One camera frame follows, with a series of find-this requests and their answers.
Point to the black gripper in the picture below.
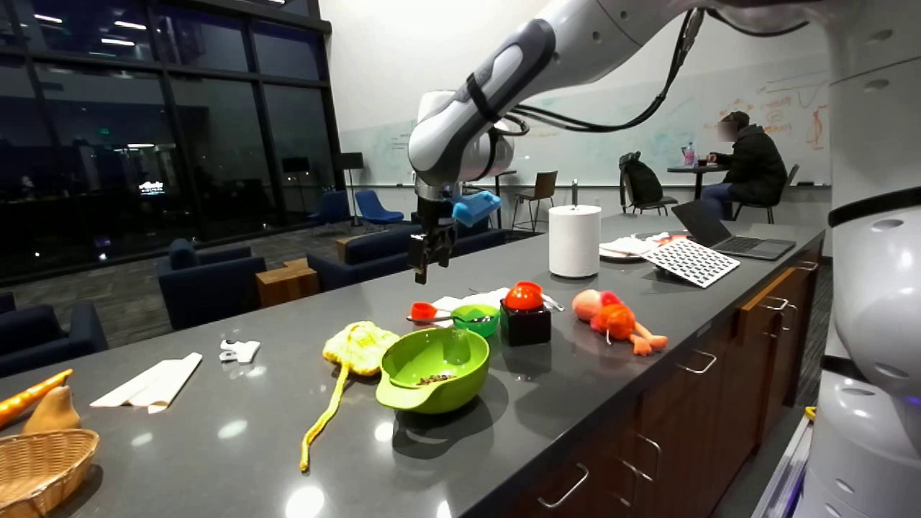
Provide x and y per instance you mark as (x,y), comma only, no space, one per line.
(432,235)

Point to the small green bowl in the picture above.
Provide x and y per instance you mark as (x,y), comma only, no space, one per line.
(476,325)

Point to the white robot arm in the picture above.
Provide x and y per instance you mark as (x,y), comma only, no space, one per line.
(576,38)

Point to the large green bowl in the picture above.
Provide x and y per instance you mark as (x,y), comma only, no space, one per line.
(449,392)

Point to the small red measuring spoon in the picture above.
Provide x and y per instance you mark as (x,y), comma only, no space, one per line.
(420,313)

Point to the white paper sheet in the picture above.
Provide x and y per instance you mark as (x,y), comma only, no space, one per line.
(479,297)

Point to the long dark blue sofa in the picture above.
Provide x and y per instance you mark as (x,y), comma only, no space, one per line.
(370,253)

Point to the blue lounge chair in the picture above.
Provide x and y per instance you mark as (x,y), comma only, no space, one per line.
(374,209)

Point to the red tomato toy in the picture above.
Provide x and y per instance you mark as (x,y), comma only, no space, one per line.
(523,297)

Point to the yellow plush with long tail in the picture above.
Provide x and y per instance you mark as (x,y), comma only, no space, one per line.
(361,346)

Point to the black square box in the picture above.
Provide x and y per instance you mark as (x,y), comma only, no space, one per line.
(525,330)

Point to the wooden chair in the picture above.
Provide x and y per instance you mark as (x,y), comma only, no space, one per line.
(544,189)

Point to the white paper towel roll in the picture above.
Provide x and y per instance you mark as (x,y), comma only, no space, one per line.
(573,242)

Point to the wooden side table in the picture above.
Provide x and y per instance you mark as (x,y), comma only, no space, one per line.
(287,284)

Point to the orange pink plush toy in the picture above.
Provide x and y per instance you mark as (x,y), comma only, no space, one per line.
(615,322)

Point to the white plate stack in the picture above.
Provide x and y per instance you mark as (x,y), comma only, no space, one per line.
(625,250)

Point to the crumpled white wrapper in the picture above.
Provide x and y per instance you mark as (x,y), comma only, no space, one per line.
(238,352)

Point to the black backpack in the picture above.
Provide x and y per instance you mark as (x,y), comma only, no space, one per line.
(639,182)

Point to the dark blue armchair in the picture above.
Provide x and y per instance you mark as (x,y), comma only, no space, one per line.
(206,284)

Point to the white keyboard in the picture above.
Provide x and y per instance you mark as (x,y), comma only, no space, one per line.
(691,263)

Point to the dark round table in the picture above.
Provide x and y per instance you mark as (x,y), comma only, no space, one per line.
(698,171)

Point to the dark laptop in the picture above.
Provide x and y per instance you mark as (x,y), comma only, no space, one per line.
(748,250)

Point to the seated person in dark jacket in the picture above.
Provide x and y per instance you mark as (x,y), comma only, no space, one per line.
(751,162)

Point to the tan cone shaped piece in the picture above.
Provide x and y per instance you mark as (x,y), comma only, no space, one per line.
(52,412)

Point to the yellow stick toy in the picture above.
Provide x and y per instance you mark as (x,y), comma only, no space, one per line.
(30,399)

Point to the wicker basket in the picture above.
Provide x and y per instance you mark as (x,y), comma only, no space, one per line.
(38,470)

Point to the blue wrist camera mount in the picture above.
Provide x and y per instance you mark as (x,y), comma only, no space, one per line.
(476,209)

